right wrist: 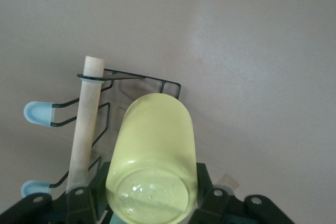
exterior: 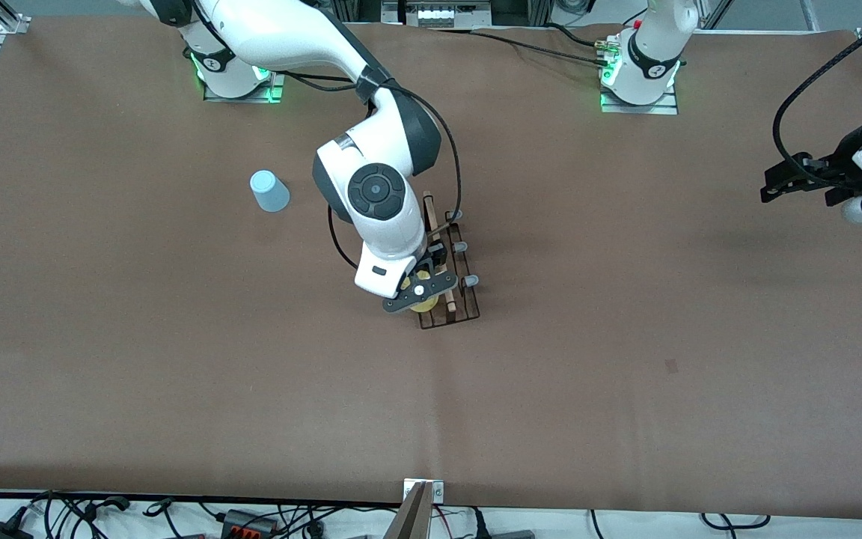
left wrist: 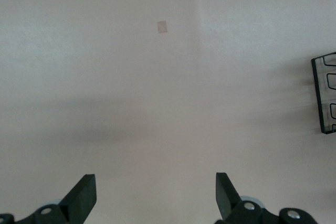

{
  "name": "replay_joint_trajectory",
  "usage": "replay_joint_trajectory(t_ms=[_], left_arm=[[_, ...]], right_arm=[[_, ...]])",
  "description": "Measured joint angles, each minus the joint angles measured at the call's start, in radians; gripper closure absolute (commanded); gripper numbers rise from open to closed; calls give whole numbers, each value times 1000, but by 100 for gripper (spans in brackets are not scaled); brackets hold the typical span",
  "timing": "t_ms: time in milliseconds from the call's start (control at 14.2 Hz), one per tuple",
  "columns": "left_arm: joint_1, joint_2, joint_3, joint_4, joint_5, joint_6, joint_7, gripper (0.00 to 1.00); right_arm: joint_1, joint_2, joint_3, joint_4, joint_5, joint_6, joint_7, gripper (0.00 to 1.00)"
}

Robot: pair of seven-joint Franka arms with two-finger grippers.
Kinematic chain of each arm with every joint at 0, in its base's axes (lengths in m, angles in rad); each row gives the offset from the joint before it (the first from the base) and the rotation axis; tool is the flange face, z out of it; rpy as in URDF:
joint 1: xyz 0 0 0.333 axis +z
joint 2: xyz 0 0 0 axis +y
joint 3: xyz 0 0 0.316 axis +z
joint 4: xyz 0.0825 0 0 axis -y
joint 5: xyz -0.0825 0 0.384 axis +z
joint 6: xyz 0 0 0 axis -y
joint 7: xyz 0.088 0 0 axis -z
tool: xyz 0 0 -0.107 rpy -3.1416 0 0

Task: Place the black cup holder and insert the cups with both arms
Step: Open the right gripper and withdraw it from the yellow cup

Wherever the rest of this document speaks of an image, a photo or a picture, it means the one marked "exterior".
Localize yellow plastic cup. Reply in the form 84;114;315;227
401;275;439;314

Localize black wire cup holder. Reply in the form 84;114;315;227
415;192;482;330

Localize light blue plastic cup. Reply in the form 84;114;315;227
250;170;291;213

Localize brown table mat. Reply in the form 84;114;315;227
0;16;862;517

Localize white socket box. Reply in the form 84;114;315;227
401;0;495;29

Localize black power strip orange switches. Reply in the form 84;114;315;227
220;509;280;537

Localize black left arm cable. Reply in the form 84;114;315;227
772;0;862;188

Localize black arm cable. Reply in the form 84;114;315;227
772;0;862;188
274;67;463;270

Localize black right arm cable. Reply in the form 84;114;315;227
274;67;463;270

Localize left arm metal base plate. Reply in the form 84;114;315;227
600;86;679;115

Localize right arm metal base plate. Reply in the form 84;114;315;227
203;69;287;104

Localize small metal mounting bracket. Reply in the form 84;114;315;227
403;479;444;502

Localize thin black table cable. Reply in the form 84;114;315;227
431;25;615;70

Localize brown camera support bar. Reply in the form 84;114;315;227
382;481;433;539

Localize thick black table cable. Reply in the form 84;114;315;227
545;21;605;49

